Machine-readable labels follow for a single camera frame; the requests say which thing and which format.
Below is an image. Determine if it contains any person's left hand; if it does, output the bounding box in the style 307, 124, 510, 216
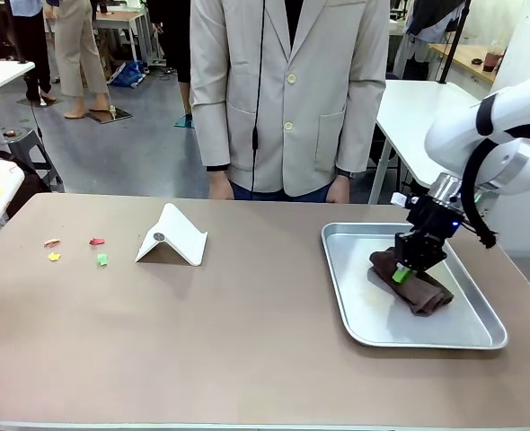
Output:
326, 175, 351, 204

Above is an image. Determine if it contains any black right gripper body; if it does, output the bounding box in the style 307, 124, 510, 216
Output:
393, 196, 462, 273

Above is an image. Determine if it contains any brown towel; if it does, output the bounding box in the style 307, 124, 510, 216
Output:
368, 245, 455, 319

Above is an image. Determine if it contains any person in dark jacket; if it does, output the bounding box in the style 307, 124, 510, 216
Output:
402, 0, 467, 82

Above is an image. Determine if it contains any person's right hand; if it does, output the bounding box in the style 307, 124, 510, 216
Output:
208, 170, 235, 201

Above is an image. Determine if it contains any grey metal stool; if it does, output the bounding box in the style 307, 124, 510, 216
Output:
0, 127, 64, 192

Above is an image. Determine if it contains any person in black clothes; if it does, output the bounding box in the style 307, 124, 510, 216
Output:
149, 0, 195, 129

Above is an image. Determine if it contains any wooden top table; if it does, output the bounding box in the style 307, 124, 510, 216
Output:
428, 42, 502, 87

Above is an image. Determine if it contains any person in beige trousers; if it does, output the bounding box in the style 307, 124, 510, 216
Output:
43, 0, 114, 120

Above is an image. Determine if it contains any small white table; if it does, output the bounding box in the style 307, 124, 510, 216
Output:
0, 60, 36, 102

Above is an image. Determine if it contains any blue plastic bag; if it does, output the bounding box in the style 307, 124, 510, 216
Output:
107, 60, 147, 88

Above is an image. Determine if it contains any silver metal tray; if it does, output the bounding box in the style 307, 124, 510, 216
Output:
321, 222, 508, 350

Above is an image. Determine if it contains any black tripod pole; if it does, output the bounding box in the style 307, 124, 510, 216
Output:
438, 0, 473, 84

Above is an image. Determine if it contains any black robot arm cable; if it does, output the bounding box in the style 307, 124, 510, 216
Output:
460, 137, 499, 250

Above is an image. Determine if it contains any large white table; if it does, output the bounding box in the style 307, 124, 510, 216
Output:
367, 79, 495, 206

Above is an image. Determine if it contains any person in dark trousers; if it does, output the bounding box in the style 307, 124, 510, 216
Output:
4, 0, 56, 102

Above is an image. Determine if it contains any plastic cup red drink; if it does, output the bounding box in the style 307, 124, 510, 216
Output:
481, 40, 504, 74

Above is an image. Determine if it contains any black floor plate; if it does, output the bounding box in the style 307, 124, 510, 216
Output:
85, 106, 133, 124

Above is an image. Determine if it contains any wooden desk white frame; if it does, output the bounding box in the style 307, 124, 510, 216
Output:
92, 9, 159, 69

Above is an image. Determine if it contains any black microphone cable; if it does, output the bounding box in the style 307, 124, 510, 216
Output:
250, 0, 267, 192

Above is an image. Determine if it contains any white folded stand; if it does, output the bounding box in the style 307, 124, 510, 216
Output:
134, 202, 209, 268

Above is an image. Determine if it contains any person in beige blazer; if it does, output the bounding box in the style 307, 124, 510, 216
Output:
189, 0, 390, 203

